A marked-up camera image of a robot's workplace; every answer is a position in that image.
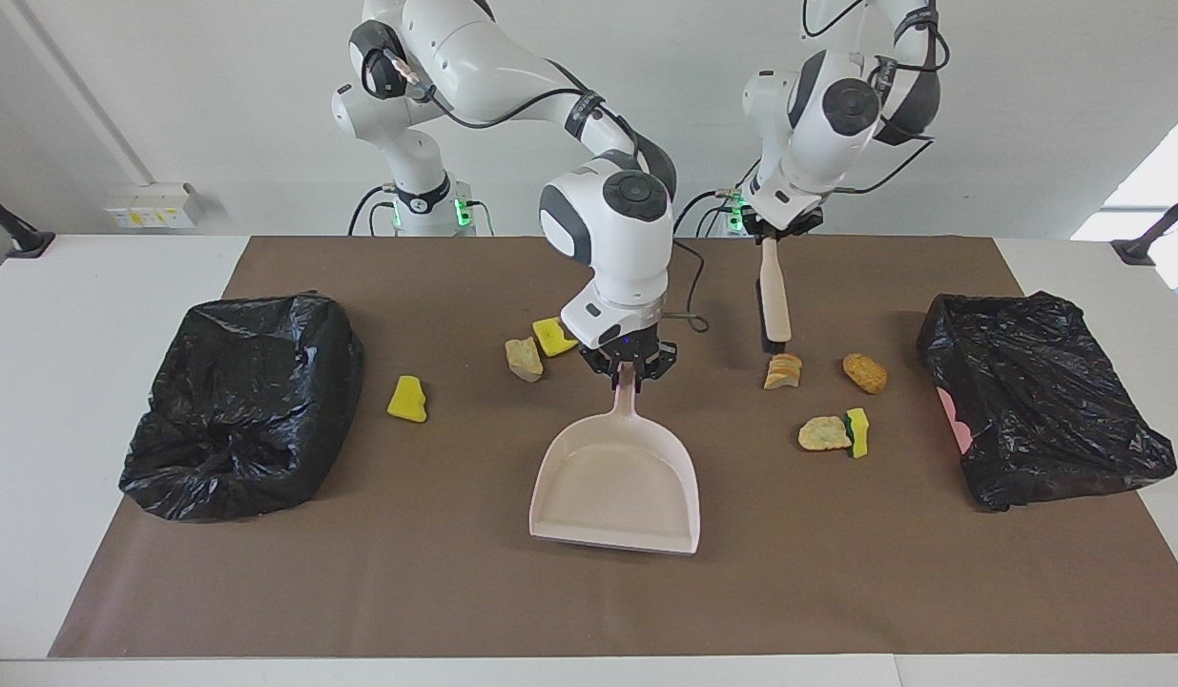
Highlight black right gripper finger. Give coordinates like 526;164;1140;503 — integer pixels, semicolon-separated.
634;340;679;384
579;345;621;391

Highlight bent yellow sponge piece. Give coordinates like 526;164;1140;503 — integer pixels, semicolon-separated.
532;317;580;359

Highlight beige hand brush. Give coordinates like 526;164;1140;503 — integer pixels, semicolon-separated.
757;237;793;356

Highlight pale rock-like foam chunk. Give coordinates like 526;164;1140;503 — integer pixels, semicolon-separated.
505;336;545;384

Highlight pale pink plastic dustpan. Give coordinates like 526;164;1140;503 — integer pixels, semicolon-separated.
528;361;701;556

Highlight brown oval nugget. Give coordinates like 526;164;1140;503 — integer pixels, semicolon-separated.
842;353;888;395

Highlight right black trash bag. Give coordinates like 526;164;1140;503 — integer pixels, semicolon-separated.
917;291;1178;513

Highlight black trash bag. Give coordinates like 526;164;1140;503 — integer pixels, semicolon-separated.
118;294;366;523
917;291;1178;513

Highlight left black trash bag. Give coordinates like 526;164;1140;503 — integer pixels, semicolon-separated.
118;294;366;523

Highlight brown table mat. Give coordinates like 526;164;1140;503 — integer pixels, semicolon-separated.
48;236;1178;659

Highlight black clamp stand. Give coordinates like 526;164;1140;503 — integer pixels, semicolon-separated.
0;183;56;260
1111;186;1178;267

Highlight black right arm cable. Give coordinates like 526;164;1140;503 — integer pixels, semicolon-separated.
398;57;712;335

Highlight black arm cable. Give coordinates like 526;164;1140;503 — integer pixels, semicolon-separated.
398;57;712;335
802;0;950;197

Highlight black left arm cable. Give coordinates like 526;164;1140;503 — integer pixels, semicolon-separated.
802;0;950;197

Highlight black right base cables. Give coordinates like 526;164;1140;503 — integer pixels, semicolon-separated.
348;186;496;238

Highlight white wall socket box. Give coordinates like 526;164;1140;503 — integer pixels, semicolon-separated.
104;183;200;230

